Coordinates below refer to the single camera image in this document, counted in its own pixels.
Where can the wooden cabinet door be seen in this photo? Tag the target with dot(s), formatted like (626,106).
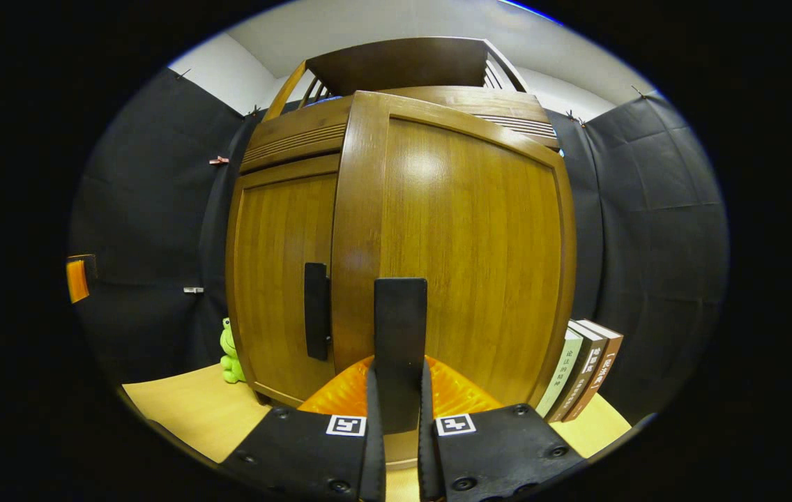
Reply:
(277,265)
(466,230)

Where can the black backdrop cloth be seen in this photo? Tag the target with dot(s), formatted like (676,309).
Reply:
(145,209)

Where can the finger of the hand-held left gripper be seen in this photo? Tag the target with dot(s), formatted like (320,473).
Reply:
(77,280)

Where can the pink clip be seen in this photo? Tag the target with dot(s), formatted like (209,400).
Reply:
(218,160)

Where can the dark brown book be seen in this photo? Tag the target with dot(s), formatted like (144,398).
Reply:
(583,369)

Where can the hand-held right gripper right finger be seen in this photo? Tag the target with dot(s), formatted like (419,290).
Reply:
(500,453)

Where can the wooden drawer with black knob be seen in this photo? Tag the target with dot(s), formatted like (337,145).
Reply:
(298,136)

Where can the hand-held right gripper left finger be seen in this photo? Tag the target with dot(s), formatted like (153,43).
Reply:
(298,453)

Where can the reddish brown book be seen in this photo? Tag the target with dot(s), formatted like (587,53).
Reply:
(605,362)

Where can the pale green book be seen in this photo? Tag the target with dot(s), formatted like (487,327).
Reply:
(562,376)

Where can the wooden double-door shoe cabinet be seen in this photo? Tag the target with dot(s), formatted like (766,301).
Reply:
(403,63)

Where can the green frog plush toy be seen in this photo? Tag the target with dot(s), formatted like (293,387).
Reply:
(230,359)

